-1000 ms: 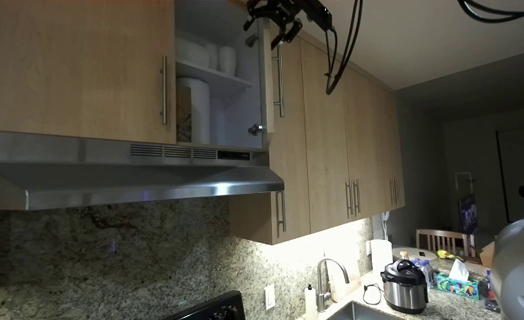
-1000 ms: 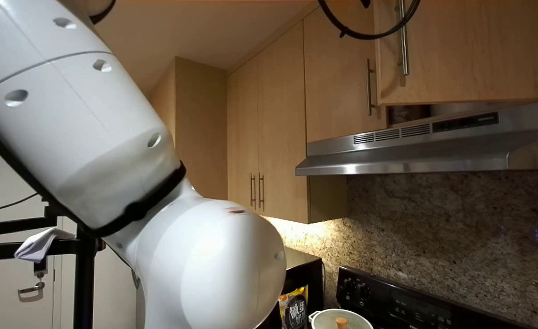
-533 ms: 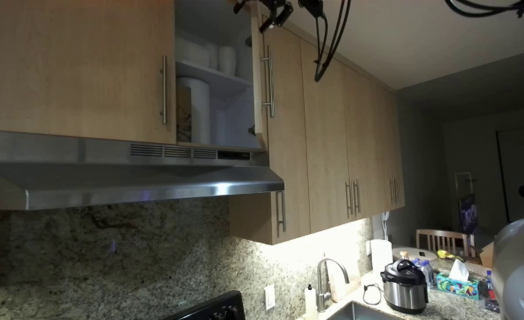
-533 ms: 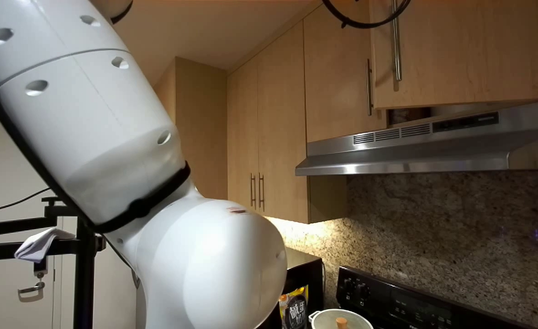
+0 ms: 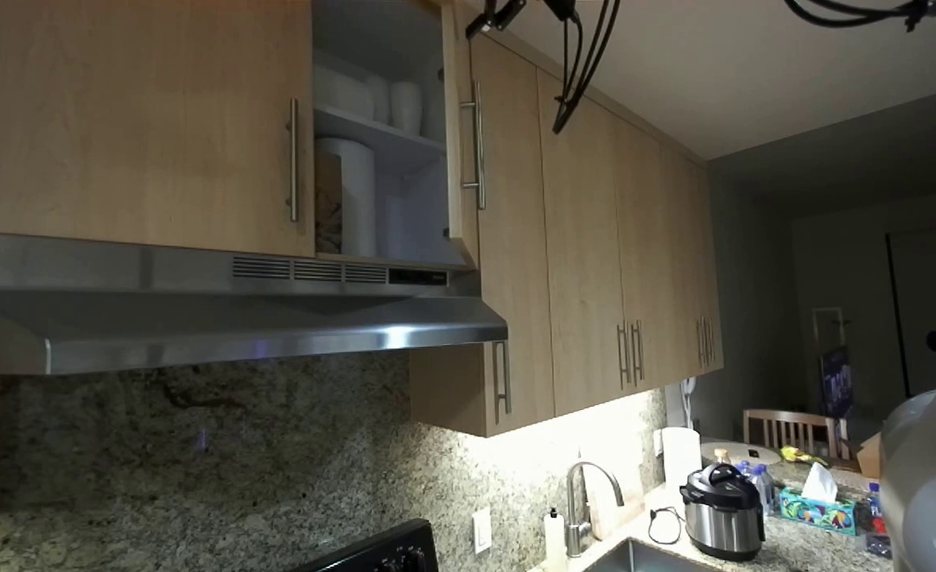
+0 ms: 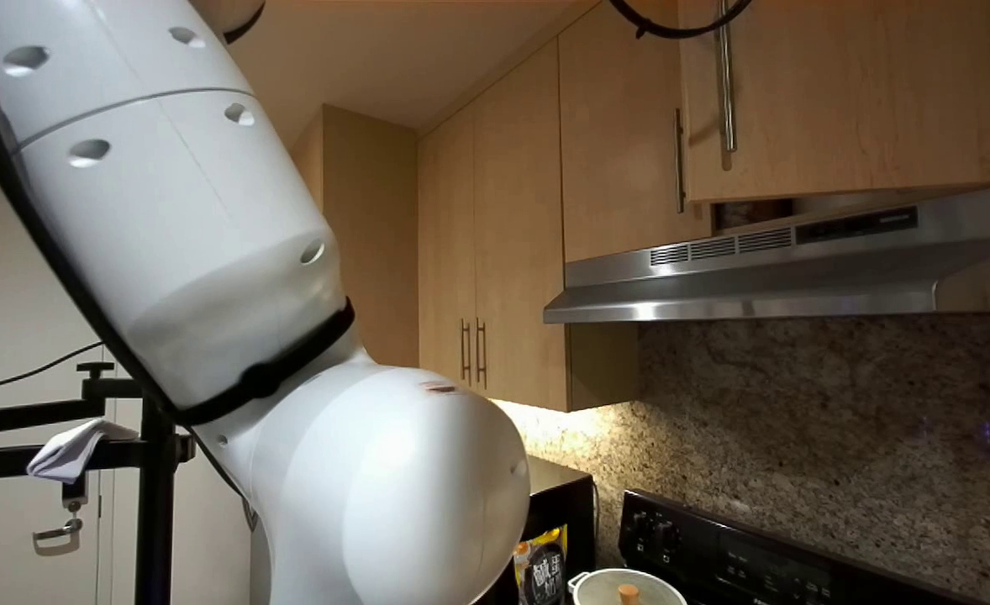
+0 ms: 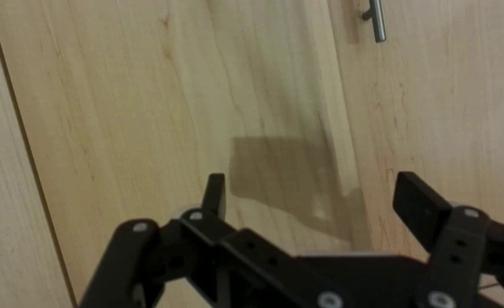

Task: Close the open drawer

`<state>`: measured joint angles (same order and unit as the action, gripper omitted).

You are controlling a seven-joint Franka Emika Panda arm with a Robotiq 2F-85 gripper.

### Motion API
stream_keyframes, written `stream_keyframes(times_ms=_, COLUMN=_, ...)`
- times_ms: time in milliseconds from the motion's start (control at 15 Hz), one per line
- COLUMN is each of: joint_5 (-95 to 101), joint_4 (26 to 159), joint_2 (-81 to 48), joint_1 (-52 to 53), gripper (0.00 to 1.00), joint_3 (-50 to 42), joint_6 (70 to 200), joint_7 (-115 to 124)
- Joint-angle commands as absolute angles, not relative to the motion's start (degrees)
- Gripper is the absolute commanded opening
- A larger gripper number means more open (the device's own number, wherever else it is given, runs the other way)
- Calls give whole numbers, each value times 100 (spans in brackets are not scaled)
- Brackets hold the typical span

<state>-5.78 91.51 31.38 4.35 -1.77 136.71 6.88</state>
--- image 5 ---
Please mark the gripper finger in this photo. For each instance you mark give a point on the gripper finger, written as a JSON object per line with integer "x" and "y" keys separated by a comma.
{"x": 493, "y": 16}

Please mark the white cup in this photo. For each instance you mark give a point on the white cup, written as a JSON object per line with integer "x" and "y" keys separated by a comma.
{"x": 406, "y": 107}

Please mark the teal tissue box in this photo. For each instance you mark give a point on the teal tissue box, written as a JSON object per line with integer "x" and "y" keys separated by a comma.
{"x": 816, "y": 508}

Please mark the dark framed picture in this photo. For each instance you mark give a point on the dark framed picture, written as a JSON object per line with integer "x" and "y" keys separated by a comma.
{"x": 836, "y": 381}

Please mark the bottle with blue cap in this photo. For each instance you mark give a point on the bottle with blue cap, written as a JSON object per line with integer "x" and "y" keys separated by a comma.
{"x": 874, "y": 500}

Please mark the group of water bottles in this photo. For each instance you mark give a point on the group of water bottles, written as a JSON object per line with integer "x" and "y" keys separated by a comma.
{"x": 762, "y": 486}

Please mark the stack of white bowls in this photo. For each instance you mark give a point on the stack of white bowls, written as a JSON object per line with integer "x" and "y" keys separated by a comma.
{"x": 341, "y": 94}

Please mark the white paper towel roll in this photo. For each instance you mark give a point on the white paper towel roll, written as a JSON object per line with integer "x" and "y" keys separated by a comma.
{"x": 681, "y": 457}

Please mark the open wooden cabinet door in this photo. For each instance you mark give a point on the open wooden cabinet door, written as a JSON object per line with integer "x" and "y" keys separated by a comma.
{"x": 458, "y": 230}

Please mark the white canister with cereal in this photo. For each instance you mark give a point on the white canister with cereal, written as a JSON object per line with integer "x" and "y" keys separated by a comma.
{"x": 349, "y": 199}

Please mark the tall wooden cabinet door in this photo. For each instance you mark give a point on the tall wooden cabinet door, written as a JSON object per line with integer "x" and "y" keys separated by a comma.
{"x": 708, "y": 262}
{"x": 516, "y": 199}
{"x": 643, "y": 238}
{"x": 684, "y": 254}
{"x": 583, "y": 238}

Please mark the white wall socket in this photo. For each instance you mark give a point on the white wall socket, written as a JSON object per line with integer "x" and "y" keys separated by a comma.
{"x": 481, "y": 531}

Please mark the black stove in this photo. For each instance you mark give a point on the black stove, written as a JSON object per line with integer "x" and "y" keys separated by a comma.
{"x": 380, "y": 552}

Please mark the white soap dispenser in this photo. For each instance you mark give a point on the white soap dispenser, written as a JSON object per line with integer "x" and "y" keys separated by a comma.
{"x": 554, "y": 544}

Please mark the stainless steel range hood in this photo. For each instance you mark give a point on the stainless steel range hood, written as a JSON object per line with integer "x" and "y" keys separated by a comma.
{"x": 198, "y": 318}

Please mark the yellow banana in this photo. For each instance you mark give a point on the yellow banana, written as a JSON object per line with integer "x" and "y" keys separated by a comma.
{"x": 800, "y": 454}

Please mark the light cutting board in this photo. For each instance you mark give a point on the light cutting board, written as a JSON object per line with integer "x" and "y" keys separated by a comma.
{"x": 607, "y": 500}

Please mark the silver tap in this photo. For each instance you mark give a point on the silver tap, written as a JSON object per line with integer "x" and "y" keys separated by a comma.
{"x": 575, "y": 516}

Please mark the wide wooden cabinet door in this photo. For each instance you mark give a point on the wide wooden cabinet door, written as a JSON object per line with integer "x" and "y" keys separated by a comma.
{"x": 134, "y": 119}

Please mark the round white table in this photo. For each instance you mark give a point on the round white table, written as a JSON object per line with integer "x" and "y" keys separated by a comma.
{"x": 742, "y": 453}

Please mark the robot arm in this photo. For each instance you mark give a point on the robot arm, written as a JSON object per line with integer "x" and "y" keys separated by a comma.
{"x": 933, "y": 477}

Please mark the wooden chair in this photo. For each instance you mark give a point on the wooden chair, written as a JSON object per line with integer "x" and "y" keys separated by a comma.
{"x": 794, "y": 429}

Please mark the cardboard box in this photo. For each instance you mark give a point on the cardboard box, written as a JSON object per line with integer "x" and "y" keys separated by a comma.
{"x": 872, "y": 454}

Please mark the steel sink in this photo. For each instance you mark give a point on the steel sink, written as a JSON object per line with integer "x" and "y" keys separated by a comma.
{"x": 643, "y": 560}

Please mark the silver black pressure cooker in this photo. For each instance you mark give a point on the silver black pressure cooker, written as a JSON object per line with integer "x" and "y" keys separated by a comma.
{"x": 722, "y": 512}

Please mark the wooden wall cabinet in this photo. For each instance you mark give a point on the wooden wall cabinet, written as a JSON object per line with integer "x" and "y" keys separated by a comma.
{"x": 595, "y": 238}

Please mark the white wall phone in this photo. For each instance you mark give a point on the white wall phone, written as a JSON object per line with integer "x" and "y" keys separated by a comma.
{"x": 687, "y": 401}

